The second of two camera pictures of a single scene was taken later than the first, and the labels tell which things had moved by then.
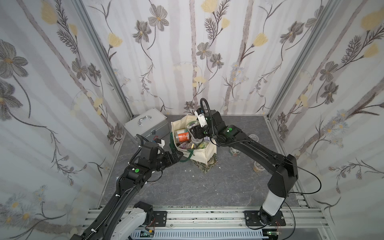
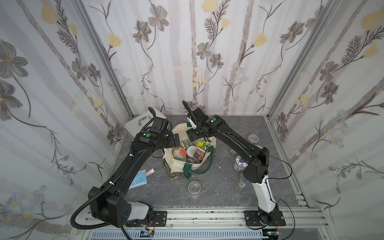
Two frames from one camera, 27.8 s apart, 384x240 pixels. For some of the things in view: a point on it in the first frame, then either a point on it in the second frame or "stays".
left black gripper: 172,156 -> 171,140
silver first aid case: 151,124 stays
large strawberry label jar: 234,152 stays
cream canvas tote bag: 187,147 -> 176,169
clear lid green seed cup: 254,137 stays
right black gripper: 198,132 stays
